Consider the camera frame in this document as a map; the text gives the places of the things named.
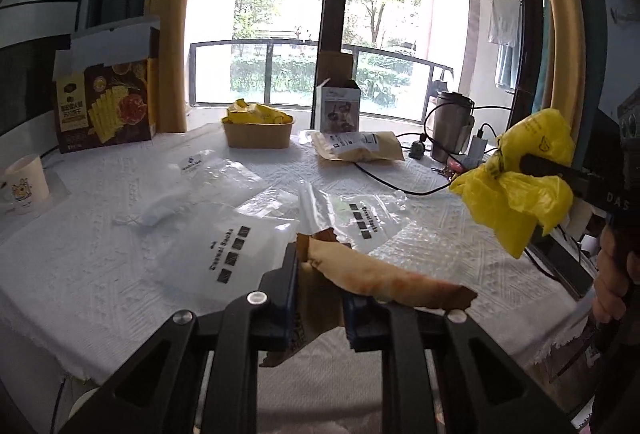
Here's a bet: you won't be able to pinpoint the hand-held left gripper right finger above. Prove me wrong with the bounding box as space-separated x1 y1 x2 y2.
342 291 576 434

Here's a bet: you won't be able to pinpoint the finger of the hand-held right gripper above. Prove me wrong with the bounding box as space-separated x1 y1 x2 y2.
520 153 592 188

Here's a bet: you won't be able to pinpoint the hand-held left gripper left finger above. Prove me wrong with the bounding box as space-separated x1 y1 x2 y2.
60 241 301 434

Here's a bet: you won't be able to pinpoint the brown paper wrapper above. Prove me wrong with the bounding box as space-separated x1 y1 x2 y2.
260 228 478 367

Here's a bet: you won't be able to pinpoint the yellow plastic bag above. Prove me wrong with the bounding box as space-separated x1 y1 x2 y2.
448 108 576 259

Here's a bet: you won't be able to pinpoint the clear printed zip bag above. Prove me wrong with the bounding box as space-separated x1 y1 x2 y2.
150 201 302 301
327 191 409 256

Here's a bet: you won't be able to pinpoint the person's right forearm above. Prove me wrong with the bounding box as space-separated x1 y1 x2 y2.
587 309 640 434

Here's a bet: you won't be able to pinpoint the person's right hand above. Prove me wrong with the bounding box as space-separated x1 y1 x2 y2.
592 224 640 322

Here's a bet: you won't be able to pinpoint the white charger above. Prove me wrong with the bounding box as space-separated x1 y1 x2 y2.
467 127 496 167

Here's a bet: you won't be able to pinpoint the black flat device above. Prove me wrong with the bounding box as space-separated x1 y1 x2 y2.
525 234 597 301

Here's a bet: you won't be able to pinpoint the clear plastic strip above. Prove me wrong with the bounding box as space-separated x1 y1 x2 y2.
297 181 319 236

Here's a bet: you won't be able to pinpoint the red key bunch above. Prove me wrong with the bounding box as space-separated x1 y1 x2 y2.
434 159 472 181

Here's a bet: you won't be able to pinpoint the steel tumbler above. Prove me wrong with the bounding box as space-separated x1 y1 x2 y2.
431 90 476 163

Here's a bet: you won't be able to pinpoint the yellow curtain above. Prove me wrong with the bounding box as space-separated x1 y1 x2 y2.
529 0 574 131
146 0 204 135

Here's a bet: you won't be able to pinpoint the clear labelled plastic bag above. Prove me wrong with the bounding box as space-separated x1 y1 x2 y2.
167 147 271 211

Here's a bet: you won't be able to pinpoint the hanging grey towel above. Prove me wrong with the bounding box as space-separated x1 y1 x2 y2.
487 0 524 90

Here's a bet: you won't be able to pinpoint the kraft paper bowl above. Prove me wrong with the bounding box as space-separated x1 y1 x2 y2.
221 117 297 150

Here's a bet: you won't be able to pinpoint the kraft pouch with white label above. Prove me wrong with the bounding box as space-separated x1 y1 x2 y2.
307 130 405 163

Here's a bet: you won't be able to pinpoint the yellow snack packets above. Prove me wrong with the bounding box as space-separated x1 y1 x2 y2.
222 98 295 125

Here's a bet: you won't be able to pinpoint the small white carton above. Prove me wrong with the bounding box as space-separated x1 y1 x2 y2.
315 78 362 135

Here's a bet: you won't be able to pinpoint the white textured tablecloth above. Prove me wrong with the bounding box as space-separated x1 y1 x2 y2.
0 121 601 387

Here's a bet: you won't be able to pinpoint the brown cardboard box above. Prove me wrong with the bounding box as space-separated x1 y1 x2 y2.
318 50 356 88

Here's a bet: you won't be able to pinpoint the balcony railing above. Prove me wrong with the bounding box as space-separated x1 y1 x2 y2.
189 39 456 125

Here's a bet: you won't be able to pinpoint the dark brown cracker box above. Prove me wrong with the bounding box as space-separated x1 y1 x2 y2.
52 14 162 155

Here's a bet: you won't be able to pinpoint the white cartoon mug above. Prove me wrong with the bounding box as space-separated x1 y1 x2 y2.
0 154 51 215

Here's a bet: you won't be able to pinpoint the black white panel wardrobe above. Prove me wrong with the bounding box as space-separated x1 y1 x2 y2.
0 0 108 142

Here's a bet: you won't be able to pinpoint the black cable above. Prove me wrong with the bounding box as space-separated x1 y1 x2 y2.
350 92 519 196

